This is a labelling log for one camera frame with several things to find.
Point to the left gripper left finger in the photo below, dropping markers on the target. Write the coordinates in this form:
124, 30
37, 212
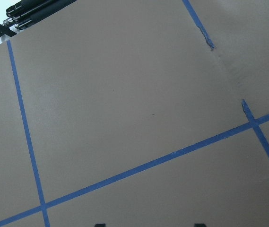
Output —
100, 225

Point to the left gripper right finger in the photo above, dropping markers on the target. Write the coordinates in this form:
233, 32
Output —
200, 225

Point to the black folded tripod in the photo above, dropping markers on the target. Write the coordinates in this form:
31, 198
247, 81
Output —
26, 13

